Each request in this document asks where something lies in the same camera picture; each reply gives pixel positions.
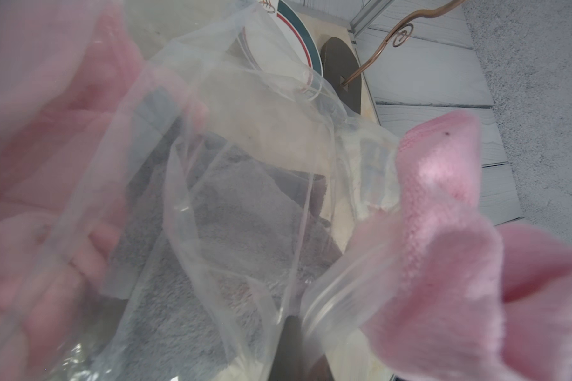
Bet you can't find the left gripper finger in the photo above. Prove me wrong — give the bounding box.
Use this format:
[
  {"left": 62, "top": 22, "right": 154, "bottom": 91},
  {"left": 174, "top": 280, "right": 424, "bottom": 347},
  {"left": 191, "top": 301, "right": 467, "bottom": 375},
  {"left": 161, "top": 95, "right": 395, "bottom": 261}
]
[{"left": 268, "top": 315, "right": 335, "bottom": 381}]

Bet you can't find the grey fluffy towel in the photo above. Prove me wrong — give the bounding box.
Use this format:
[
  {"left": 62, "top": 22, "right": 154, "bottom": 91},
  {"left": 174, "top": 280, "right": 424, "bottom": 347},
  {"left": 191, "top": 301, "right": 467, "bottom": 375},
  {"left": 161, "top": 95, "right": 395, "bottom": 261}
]
[{"left": 103, "top": 89, "right": 341, "bottom": 380}]

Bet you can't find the clear plastic vacuum bag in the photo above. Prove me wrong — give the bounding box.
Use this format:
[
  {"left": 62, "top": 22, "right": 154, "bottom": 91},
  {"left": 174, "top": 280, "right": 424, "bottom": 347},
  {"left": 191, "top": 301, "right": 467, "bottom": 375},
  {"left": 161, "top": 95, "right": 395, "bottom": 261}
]
[{"left": 0, "top": 1, "right": 397, "bottom": 380}]

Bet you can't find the pink fluffy towel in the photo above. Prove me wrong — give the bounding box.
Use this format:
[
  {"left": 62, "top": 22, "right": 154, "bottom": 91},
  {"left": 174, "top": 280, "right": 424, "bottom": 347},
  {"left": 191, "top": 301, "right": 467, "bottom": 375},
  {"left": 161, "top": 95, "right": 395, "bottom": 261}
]
[{"left": 0, "top": 0, "right": 572, "bottom": 381}]

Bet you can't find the metal cup stand dark base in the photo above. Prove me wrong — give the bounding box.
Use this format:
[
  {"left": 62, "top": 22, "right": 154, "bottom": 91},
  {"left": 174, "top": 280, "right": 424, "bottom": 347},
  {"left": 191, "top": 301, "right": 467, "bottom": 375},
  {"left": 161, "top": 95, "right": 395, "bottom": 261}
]
[{"left": 320, "top": 0, "right": 465, "bottom": 114}]

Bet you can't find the white plate green red rim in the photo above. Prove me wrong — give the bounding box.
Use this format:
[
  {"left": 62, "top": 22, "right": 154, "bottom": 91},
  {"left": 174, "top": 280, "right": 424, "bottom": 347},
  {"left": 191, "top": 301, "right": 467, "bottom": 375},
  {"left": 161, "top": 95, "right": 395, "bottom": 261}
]
[{"left": 238, "top": 1, "right": 323, "bottom": 99}]

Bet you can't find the right aluminium frame post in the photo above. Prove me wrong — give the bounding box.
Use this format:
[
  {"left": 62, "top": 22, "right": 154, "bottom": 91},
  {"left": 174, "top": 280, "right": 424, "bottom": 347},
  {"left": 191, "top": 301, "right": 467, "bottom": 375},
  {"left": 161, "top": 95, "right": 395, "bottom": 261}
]
[{"left": 350, "top": 0, "right": 394, "bottom": 37}]

